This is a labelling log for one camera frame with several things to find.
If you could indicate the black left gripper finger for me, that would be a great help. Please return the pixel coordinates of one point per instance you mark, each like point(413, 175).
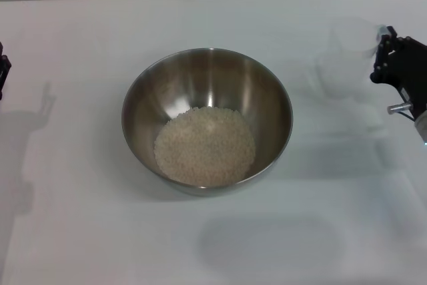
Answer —
point(2, 71)

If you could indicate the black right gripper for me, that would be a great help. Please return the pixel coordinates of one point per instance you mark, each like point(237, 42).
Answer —
point(410, 74)

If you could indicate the clear plastic measuring cup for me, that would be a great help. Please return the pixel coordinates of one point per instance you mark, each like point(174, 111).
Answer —
point(350, 38)

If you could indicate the stainless steel mixing bowl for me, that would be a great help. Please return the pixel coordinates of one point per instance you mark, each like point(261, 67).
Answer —
point(207, 81)

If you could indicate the white rice grains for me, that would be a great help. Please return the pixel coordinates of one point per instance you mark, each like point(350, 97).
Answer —
point(205, 148)

